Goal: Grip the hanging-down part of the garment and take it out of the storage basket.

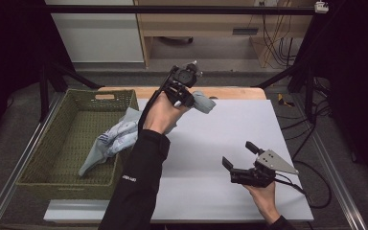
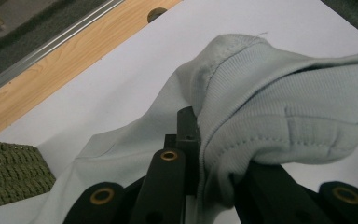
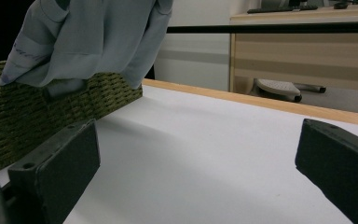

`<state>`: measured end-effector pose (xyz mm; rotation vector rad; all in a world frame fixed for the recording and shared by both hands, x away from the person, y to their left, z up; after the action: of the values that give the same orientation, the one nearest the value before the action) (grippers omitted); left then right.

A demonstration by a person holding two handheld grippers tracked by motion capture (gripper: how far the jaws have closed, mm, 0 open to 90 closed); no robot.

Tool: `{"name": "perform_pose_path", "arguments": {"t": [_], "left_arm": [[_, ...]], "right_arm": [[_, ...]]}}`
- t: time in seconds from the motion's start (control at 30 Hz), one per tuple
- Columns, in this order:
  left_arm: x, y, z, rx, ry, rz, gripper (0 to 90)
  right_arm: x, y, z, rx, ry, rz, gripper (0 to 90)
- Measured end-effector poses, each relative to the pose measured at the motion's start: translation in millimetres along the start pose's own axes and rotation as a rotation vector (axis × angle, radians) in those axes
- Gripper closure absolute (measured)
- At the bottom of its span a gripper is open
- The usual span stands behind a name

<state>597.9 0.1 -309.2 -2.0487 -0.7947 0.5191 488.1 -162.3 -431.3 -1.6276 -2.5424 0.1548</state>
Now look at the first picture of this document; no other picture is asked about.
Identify black crossbar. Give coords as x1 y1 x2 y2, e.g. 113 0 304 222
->
43 4 316 16

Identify white cabinet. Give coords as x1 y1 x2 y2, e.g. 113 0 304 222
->
44 0 146 64

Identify black floor cables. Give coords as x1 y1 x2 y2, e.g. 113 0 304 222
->
276 76 334 161

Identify white clamp device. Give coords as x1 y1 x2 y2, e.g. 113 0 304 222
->
313 1 330 14

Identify yellow and black tool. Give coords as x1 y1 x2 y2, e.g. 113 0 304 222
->
277 93 297 108

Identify wooden desk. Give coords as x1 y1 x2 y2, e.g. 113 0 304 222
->
133 0 317 69

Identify person's right hand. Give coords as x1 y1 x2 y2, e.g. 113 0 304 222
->
242 181 283 225

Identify light blue cloth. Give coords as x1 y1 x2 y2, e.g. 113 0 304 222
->
78 90 218 178

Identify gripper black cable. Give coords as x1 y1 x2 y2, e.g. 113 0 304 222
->
136 66 175 135
273 159 334 210

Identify green woven basket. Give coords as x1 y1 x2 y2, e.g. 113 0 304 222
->
15 88 140 201

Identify person's left hand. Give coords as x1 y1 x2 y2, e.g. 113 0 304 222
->
143 90 190 135

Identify white table sheet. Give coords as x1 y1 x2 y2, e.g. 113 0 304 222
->
43 98 314 223

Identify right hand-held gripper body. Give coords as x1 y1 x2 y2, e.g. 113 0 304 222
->
229 149 300 189

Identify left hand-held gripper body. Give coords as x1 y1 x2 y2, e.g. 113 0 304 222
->
164 60 203 101

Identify aluminium rail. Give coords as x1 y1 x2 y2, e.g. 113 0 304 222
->
291 95 368 230
0 93 65 230

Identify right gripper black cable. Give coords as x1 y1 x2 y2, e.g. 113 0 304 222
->
273 159 334 210

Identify black metal stand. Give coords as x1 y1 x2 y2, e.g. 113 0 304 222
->
251 56 318 124
38 58 105 123

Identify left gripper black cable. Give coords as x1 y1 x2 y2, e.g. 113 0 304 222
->
136 66 175 135

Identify cable bundle under desk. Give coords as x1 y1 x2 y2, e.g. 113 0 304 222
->
261 13 302 69

